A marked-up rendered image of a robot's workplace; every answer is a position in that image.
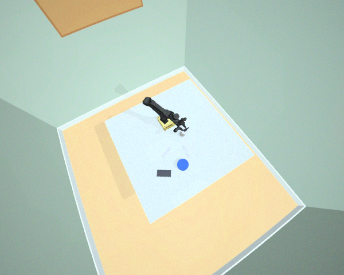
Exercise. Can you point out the blue short cylinder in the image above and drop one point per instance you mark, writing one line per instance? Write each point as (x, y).
(182, 164)

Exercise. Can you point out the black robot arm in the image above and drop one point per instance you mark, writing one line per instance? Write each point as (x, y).
(163, 113)

